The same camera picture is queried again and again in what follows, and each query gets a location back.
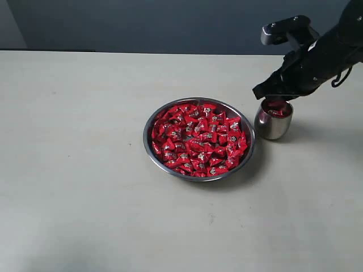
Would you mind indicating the round steel bowl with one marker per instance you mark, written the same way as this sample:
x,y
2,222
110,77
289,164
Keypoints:
x,y
232,112

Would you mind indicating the stainless steel cup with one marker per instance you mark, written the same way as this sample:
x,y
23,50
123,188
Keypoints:
x,y
269,127

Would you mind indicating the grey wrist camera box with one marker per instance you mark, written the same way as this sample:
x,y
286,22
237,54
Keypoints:
x,y
295,30

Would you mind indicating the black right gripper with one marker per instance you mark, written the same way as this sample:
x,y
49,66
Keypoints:
x,y
328,59

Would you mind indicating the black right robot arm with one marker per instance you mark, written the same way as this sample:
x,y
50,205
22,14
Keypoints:
x,y
348,30

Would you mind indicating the pile of red candies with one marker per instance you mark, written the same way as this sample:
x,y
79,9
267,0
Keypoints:
x,y
199,140

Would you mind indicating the red candies inside cup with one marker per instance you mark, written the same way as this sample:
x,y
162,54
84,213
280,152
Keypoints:
x,y
278,109

